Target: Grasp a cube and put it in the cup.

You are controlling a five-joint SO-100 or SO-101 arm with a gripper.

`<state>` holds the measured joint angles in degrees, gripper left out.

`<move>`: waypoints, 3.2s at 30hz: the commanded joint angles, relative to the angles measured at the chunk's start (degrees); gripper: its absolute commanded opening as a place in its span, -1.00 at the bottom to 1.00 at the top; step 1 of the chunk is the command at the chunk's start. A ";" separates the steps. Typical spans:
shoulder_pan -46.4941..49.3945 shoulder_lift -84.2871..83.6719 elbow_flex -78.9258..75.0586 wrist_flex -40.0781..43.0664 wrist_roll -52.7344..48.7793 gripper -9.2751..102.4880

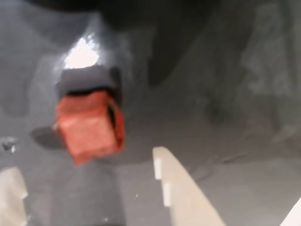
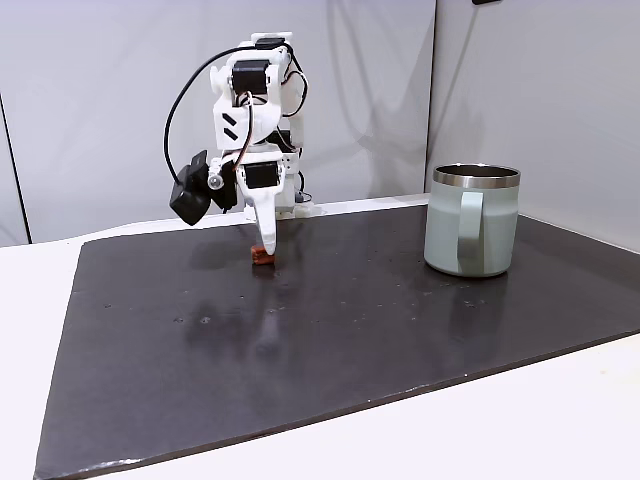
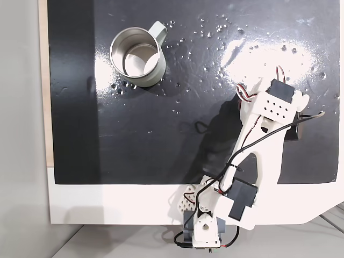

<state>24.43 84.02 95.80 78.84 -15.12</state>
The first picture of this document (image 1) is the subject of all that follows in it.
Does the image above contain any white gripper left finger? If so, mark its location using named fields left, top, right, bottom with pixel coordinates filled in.
left=0, top=166, right=29, bottom=226

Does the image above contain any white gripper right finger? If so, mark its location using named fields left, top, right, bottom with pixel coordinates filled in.
left=152, top=146, right=227, bottom=226

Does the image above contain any red cube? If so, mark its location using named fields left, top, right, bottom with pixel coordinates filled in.
left=54, top=90, right=125, bottom=166

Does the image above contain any black table mat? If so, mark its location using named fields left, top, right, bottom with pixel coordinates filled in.
left=0, top=0, right=301, bottom=226

